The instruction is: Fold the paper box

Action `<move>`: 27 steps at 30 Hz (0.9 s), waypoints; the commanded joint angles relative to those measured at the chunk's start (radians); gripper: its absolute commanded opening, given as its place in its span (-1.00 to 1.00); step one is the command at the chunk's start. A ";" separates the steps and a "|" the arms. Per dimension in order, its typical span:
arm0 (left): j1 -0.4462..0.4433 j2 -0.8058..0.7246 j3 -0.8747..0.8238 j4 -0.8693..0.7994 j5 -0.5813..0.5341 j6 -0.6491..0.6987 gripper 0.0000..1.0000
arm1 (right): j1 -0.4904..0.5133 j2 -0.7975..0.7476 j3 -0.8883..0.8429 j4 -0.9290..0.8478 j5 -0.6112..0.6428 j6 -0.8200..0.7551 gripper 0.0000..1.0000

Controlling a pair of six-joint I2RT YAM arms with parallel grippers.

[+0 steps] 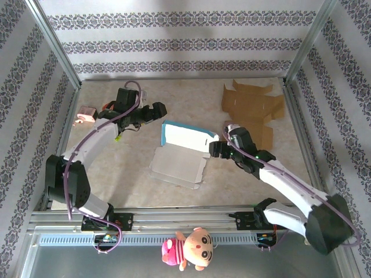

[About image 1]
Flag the blue white paper box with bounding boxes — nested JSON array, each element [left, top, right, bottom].
[[148, 120, 220, 191]]

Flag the brown cardboard box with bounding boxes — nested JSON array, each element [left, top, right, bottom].
[[220, 79, 286, 151]]

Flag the pink plastic toy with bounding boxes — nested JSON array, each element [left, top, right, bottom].
[[72, 105, 99, 127]]

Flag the small circuit board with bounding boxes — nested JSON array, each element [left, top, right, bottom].
[[257, 233, 278, 243], [94, 233, 119, 243]]

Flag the plush doll pink striped shirt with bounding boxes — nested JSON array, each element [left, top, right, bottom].
[[161, 226, 215, 272]]

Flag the grey metal sheet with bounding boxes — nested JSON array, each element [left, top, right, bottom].
[[17, 233, 360, 278]]

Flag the thin aluminium cross rail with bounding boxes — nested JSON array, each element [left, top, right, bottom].
[[80, 75, 286, 81]]

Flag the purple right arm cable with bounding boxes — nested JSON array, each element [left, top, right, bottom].
[[221, 121, 363, 253]]

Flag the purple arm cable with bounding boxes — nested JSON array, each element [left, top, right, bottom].
[[221, 121, 363, 253], [62, 80, 143, 255]]

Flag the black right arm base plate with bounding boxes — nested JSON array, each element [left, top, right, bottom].
[[228, 211, 288, 232]]

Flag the aluminium mounting rail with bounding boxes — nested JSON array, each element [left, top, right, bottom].
[[27, 204, 341, 235]]

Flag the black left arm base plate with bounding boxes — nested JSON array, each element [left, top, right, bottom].
[[81, 213, 134, 232]]

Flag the aluminium corner post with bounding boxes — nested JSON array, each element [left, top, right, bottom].
[[283, 0, 339, 85], [24, 0, 82, 90]]

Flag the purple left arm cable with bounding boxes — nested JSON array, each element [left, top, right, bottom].
[[62, 80, 143, 255]]

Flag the slotted grey cable duct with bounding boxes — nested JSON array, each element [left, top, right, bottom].
[[37, 233, 279, 247]]

